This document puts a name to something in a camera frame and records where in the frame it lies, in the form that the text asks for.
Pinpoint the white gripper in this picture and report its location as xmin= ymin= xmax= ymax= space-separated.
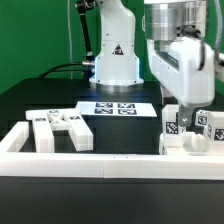
xmin=147 ymin=33 xmax=215 ymax=127

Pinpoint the white chair seat block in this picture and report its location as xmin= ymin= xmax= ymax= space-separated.
xmin=159 ymin=132 xmax=224 ymax=156

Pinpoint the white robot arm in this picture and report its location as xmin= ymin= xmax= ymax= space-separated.
xmin=90 ymin=0 xmax=224 ymax=127

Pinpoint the white tagged cube far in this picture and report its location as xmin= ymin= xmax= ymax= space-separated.
xmin=195 ymin=110 xmax=209 ymax=127

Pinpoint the white tag marker sheet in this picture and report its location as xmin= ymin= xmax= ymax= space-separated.
xmin=76 ymin=101 xmax=157 ymax=117

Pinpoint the white chair back frame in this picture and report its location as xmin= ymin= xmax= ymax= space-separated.
xmin=25 ymin=108 xmax=94 ymax=153

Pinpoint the black cable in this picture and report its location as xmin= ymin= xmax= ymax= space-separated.
xmin=38 ymin=61 xmax=96 ymax=80

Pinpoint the white hanging cable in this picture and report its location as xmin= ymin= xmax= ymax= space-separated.
xmin=66 ymin=0 xmax=74 ymax=80

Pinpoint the white U-shaped fence frame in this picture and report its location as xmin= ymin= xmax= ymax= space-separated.
xmin=0 ymin=122 xmax=224 ymax=180

